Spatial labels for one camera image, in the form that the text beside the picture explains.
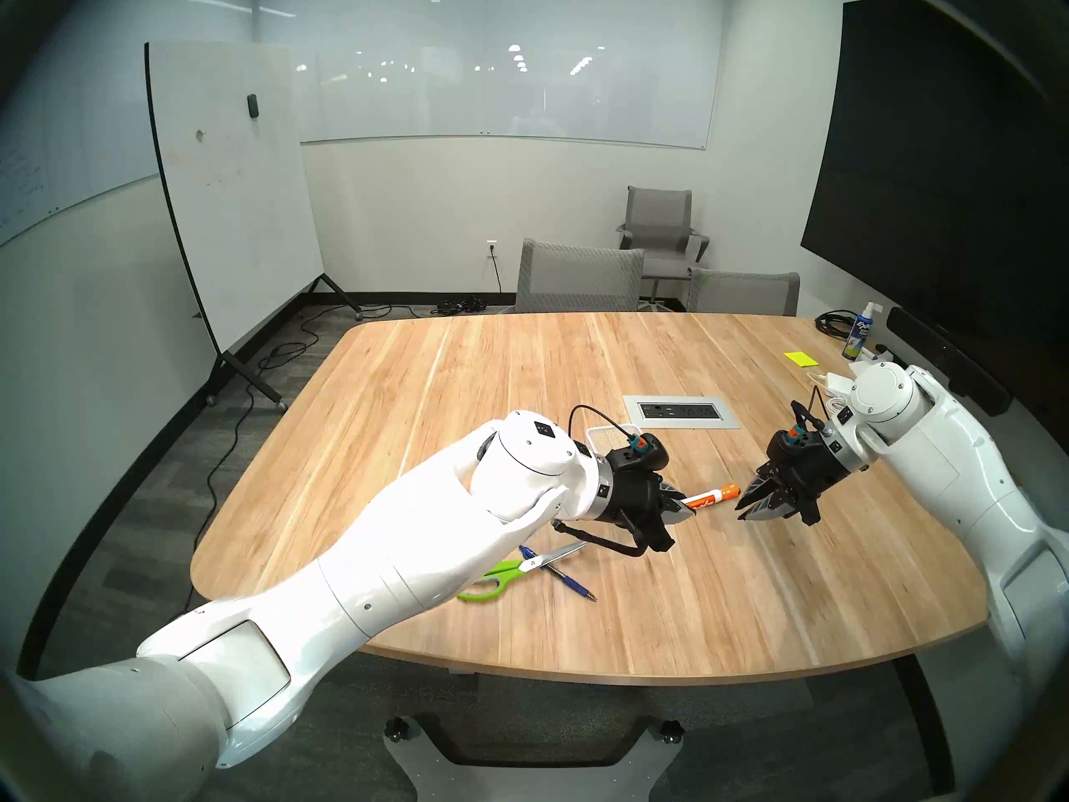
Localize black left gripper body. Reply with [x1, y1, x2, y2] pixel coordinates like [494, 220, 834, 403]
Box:
[601, 460, 677, 555]

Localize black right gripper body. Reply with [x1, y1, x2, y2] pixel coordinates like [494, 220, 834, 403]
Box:
[763, 444, 847, 526]

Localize orange white dry-erase marker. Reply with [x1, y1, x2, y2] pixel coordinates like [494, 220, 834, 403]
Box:
[682, 482, 742, 511]

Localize blue ballpoint pen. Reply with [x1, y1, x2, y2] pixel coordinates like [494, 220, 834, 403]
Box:
[517, 545, 599, 602]

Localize grey table power outlet panel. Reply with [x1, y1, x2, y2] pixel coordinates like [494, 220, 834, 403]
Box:
[622, 395, 742, 431]

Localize whiteboard cleaner spray bottle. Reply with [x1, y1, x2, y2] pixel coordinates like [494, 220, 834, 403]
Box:
[841, 300, 883, 362]

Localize black video sound bar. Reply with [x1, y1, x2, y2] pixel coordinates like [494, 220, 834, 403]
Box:
[886, 306, 1013, 418]

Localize grey mesh-back chair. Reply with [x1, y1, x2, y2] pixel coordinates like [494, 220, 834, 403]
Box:
[686, 267, 802, 317]
[514, 238, 646, 315]

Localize grey armrest swivel chair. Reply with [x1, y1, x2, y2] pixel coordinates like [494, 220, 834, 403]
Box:
[616, 185, 712, 310]

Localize rolling whiteboard on stand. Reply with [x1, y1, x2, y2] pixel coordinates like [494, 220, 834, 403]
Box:
[144, 40, 365, 410]

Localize right camera cable orange plug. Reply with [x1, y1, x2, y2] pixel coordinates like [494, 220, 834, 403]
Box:
[785, 399, 836, 444]

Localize camera cable orange plug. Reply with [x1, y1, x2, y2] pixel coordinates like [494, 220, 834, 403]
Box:
[570, 404, 648, 452]
[785, 399, 836, 444]

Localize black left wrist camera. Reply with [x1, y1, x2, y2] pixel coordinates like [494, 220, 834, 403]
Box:
[620, 433, 671, 473]

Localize black left gripper cable loop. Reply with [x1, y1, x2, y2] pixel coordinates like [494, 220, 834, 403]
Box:
[551, 520, 651, 558]

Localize left camera cable orange plug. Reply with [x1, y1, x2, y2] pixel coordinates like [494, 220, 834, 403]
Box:
[570, 404, 648, 452]

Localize white charger with cable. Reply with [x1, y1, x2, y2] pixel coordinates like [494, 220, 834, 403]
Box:
[804, 369, 859, 419]

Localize green handled scissors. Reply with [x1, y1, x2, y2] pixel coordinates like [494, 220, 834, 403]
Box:
[455, 540, 589, 603]

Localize large black wall screen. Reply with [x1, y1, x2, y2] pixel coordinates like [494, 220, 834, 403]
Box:
[799, 0, 1069, 392]

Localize wall mounted glass whiteboard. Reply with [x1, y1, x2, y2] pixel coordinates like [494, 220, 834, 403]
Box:
[296, 0, 721, 151]

